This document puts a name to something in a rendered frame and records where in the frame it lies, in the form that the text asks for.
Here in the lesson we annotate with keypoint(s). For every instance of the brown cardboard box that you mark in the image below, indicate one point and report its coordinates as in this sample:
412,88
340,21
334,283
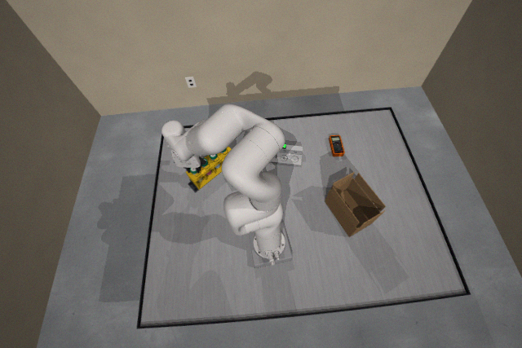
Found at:
364,205

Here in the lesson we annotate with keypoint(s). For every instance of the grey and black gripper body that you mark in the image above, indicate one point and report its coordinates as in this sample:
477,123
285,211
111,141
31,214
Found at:
193,162

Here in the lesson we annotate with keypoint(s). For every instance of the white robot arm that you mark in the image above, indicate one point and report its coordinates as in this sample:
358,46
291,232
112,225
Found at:
259,192

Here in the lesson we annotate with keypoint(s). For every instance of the black table edge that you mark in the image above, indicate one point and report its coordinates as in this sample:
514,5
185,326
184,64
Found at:
316,313

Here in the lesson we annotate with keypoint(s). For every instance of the orange digital multimeter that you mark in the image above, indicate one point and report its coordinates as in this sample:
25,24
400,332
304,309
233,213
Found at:
336,145

